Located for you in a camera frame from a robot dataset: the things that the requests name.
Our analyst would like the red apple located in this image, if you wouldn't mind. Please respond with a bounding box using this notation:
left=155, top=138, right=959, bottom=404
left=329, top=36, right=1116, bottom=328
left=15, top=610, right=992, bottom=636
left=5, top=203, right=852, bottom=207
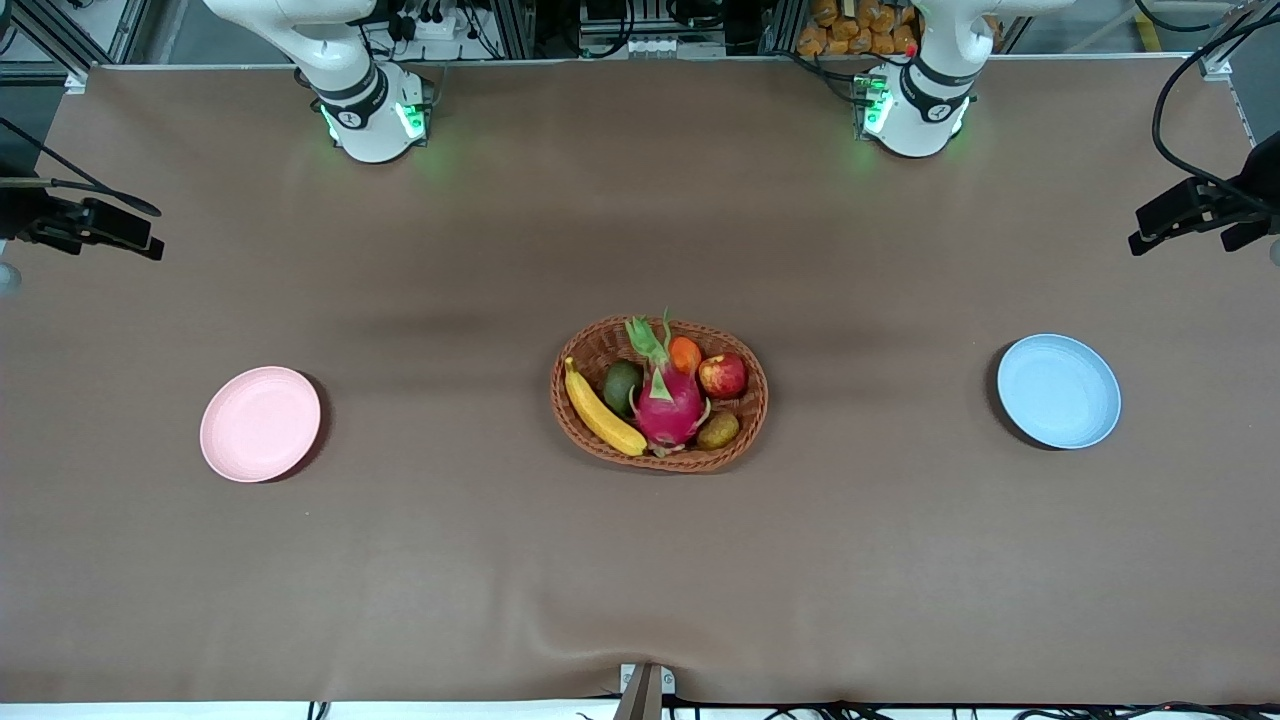
left=698, top=352, right=749, bottom=401

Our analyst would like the yellow banana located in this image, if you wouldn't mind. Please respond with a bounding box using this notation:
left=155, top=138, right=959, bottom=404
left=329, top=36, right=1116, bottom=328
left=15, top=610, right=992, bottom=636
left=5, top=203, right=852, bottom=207
left=564, top=357, right=649, bottom=458

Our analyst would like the light blue plate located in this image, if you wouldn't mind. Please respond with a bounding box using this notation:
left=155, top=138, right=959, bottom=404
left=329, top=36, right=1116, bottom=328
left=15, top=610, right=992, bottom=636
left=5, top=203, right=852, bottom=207
left=996, top=333, right=1123, bottom=451

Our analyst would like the pink plate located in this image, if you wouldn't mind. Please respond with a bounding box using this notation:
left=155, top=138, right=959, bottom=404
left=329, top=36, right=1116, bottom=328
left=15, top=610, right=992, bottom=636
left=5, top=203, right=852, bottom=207
left=199, top=366, right=323, bottom=484

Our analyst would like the bag of orange snacks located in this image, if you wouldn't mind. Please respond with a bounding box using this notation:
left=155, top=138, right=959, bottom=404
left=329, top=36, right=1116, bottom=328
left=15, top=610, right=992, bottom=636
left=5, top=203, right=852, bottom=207
left=797, top=0, right=921, bottom=58

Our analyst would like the white power strip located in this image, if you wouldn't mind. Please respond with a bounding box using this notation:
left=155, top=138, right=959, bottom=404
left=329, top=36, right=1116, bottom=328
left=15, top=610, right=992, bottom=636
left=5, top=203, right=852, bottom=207
left=395, top=8, right=476, bottom=41

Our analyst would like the brown wicker basket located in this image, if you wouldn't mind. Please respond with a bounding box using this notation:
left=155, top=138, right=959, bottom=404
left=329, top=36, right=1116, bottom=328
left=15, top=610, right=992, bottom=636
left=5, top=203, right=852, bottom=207
left=549, top=316, right=770, bottom=474

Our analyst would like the white connector box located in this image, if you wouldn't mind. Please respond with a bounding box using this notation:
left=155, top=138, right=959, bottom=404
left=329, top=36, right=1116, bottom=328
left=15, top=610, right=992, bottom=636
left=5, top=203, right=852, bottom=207
left=625, top=36, right=726, bottom=59

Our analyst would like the pink dragon fruit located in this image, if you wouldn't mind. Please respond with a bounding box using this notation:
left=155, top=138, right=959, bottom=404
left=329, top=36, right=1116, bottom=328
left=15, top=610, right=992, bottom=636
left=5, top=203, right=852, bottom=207
left=624, top=310, right=713, bottom=457

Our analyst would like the green avocado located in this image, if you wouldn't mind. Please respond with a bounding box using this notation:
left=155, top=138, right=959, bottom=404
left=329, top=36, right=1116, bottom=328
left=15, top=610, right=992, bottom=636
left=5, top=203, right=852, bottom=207
left=602, top=359, right=646, bottom=419

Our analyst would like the brown tablecloth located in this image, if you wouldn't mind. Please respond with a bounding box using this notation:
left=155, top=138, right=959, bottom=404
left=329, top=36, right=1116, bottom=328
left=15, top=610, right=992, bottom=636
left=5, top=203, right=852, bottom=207
left=0, top=55, right=1280, bottom=706

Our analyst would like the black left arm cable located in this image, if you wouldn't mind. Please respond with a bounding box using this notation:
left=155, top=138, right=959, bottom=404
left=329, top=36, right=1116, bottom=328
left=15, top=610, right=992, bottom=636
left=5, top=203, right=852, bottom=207
left=1152, top=5, right=1280, bottom=201

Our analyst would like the aluminium frame strut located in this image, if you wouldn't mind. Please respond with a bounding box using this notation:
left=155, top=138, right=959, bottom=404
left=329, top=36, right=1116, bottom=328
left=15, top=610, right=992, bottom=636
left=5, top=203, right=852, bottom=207
left=1200, top=0, right=1280, bottom=81
left=0, top=0, right=151, bottom=81

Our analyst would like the black frame post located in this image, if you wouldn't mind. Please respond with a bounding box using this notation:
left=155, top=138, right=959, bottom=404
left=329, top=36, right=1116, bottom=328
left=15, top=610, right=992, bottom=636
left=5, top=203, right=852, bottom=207
left=490, top=0, right=536, bottom=59

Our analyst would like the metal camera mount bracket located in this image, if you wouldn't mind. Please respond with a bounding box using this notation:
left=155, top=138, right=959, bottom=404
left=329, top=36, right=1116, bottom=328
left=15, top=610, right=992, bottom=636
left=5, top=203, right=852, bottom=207
left=612, top=662, right=677, bottom=720

